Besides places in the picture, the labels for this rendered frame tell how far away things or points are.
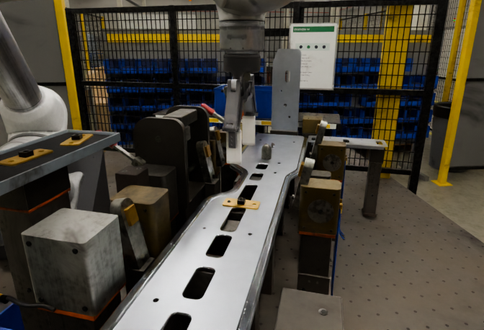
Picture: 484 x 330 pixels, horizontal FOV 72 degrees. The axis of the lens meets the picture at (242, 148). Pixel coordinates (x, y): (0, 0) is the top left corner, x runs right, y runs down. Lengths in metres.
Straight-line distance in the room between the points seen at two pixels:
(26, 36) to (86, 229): 2.83
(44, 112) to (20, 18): 2.17
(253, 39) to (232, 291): 0.44
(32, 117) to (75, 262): 0.72
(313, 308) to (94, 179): 0.98
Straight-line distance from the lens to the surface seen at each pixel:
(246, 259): 0.60
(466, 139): 3.98
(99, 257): 0.52
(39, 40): 3.23
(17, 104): 1.14
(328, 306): 0.49
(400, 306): 1.05
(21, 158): 0.69
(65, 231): 0.52
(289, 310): 0.47
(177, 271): 0.58
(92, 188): 1.28
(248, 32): 0.66
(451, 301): 1.12
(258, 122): 1.53
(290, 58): 1.42
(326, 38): 1.69
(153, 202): 0.63
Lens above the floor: 1.35
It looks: 17 degrees down
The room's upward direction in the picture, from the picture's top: straight up
